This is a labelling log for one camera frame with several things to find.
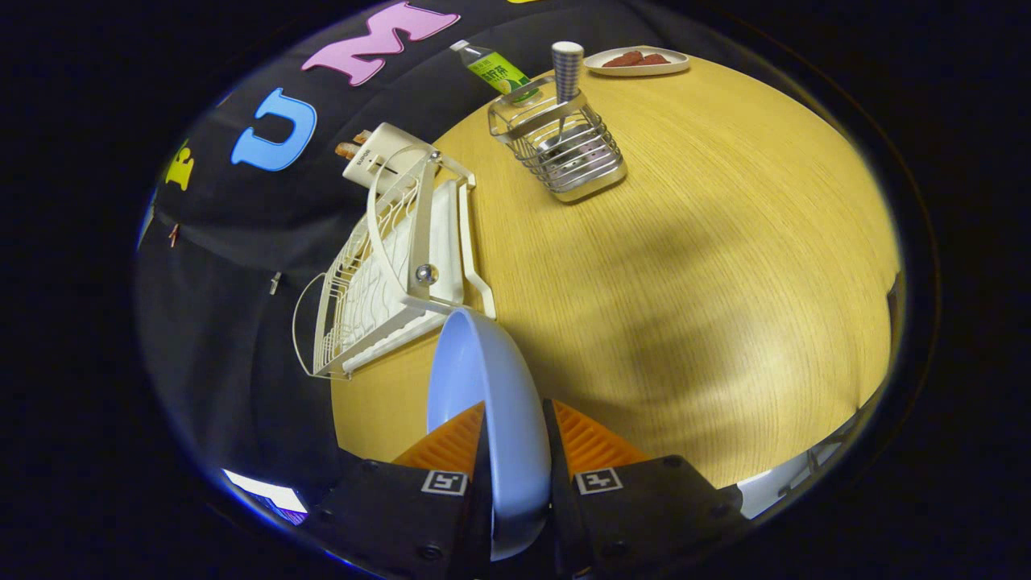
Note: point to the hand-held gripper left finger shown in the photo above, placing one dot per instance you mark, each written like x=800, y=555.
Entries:
x=378, y=507

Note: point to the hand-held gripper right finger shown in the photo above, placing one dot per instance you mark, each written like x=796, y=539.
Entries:
x=644, y=507

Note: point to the blue plate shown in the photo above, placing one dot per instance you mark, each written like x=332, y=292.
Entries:
x=483, y=379

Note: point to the small white plate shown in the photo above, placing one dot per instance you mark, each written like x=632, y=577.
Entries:
x=636, y=70

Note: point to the bright monitor screen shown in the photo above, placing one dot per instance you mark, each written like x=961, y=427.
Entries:
x=262, y=491

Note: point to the white furniture piece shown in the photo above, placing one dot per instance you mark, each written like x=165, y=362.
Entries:
x=773, y=487

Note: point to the silver cloth clip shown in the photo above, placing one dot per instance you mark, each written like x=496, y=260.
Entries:
x=275, y=283

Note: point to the white toaster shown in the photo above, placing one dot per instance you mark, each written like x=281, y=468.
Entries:
x=378, y=157

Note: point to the red meat slice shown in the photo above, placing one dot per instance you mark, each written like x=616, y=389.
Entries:
x=622, y=59
x=654, y=60

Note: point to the green label drink bottle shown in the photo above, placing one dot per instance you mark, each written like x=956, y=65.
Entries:
x=499, y=72

